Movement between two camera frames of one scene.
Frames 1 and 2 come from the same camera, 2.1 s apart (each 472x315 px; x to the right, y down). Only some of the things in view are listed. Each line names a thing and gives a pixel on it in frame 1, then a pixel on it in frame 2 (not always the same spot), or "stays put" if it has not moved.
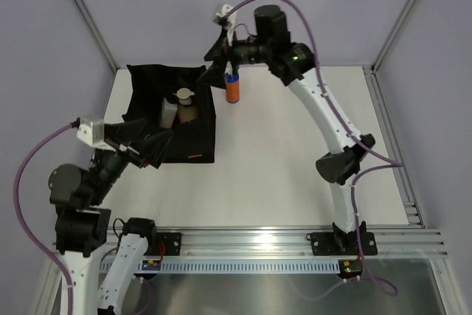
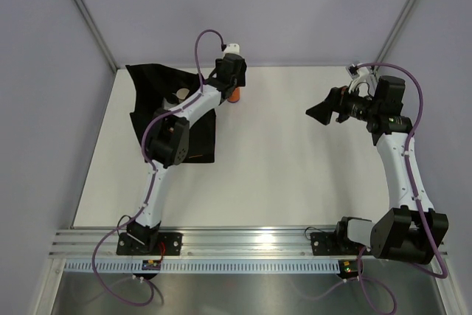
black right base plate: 341,243 stays put
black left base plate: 167,244 stays put
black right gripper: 215,75 -> 338,100
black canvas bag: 192,142 stays put
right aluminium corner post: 402,16 stays put
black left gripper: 125,131 -> 240,78
